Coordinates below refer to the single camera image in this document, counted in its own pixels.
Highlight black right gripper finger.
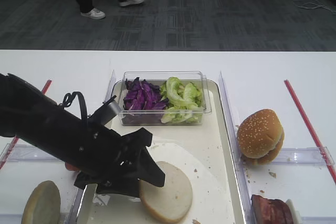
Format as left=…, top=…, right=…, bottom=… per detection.
left=74, top=172, right=140, bottom=198

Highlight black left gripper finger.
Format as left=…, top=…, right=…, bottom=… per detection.
left=136, top=147, right=165, bottom=187

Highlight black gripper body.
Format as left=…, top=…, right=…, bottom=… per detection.
left=76, top=127, right=153, bottom=179

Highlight bun slice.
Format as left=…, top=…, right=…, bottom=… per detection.
left=140, top=161, right=193, bottom=223
left=21, top=180, right=61, bottom=224

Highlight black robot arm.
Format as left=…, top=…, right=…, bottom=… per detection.
left=1, top=74, right=165, bottom=197

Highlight red tomato slice front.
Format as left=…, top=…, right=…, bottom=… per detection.
left=65, top=163, right=79, bottom=172

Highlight green lettuce leaves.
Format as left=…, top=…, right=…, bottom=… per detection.
left=160, top=77, right=204, bottom=124

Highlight purple cabbage pieces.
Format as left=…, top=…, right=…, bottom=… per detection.
left=122, top=77, right=169, bottom=125

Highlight clear plastic salad container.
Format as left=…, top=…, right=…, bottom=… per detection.
left=115, top=71, right=212, bottom=126

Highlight right clear long divider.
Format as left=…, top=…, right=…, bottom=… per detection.
left=218, top=71, right=256, bottom=223

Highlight left clear cross divider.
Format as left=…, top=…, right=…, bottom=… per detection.
left=1, top=144, right=56, bottom=162

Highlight clear cross divider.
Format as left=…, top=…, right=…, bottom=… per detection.
left=1, top=144, right=56, bottom=162
left=271, top=147, right=335, bottom=166

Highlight left red tape strip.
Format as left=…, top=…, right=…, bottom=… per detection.
left=0, top=79, right=53, bottom=170

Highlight red tape strip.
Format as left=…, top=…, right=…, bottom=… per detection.
left=0, top=79, right=53, bottom=170
left=284, top=80, right=335, bottom=182

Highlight sesame burger bun stack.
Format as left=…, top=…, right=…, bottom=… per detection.
left=237, top=109, right=285, bottom=165

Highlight white right sneaker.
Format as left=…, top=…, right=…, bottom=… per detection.
left=81, top=8, right=106, bottom=20

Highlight white sneaker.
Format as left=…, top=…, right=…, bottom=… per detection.
left=119, top=0, right=145, bottom=7
left=81, top=8, right=106, bottom=20

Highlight white patty holder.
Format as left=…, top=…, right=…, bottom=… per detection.
left=286, top=199, right=303, bottom=224

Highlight white left sneaker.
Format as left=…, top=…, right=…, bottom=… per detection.
left=119, top=0, right=145, bottom=7

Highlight right red tape strip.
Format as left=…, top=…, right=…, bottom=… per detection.
left=284, top=80, right=335, bottom=182

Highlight right clear cross divider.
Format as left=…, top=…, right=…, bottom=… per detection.
left=271, top=147, right=335, bottom=166

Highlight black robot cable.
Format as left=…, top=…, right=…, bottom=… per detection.
left=58, top=91, right=89, bottom=121

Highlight white cable on floor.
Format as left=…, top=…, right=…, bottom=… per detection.
left=292, top=0, right=336, bottom=14

